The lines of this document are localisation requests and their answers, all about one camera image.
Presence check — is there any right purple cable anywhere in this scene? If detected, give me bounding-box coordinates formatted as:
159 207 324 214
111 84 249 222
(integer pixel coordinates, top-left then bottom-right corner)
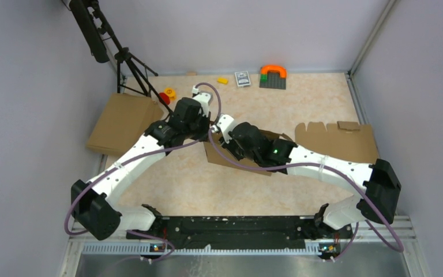
207 128 405 263

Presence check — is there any grey plate with orange arch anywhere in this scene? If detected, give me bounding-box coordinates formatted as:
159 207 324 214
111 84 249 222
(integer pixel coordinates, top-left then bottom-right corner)
259 65 287 90

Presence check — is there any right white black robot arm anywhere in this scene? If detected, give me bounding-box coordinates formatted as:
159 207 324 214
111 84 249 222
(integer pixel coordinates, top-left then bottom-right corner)
213 116 401 238

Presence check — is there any folded cardboard box left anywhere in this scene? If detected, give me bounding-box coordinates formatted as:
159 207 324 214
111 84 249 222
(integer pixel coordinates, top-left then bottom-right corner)
86 93 164 156

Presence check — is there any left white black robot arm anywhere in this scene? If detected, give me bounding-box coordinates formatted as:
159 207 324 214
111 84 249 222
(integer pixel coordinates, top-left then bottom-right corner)
66 92 213 241

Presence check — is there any black tripod stand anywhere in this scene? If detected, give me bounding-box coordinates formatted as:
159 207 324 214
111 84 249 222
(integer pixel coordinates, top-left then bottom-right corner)
64 0 172 115

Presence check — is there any small yellow block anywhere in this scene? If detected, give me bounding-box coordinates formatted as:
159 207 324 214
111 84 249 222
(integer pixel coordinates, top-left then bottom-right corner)
217 77 228 85

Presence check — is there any playing card deck box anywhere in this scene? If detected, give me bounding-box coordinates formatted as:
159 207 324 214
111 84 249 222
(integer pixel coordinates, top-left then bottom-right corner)
234 71 251 88

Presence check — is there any purple cable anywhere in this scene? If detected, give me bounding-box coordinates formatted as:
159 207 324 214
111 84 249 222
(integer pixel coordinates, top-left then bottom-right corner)
207 128 405 263
63 82 223 264

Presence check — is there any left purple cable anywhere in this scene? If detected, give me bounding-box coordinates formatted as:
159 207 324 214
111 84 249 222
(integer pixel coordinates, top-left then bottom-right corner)
63 82 223 264

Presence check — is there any flat cardboard sheet right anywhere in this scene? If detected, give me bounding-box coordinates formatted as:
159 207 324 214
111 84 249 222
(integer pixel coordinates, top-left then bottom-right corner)
295 121 379 164

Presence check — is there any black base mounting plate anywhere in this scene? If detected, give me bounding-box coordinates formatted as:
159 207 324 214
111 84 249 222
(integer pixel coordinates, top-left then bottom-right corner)
145 216 352 250

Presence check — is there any red yellow toy block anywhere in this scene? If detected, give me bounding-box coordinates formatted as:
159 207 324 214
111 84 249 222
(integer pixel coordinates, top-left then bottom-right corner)
159 87 177 104

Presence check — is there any large cardboard box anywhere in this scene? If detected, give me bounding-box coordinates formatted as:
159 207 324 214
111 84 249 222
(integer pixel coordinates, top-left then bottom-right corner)
204 125 297 176

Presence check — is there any aluminium frame rail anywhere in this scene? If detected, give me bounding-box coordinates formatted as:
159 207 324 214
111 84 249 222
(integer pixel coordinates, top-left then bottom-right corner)
59 216 430 276

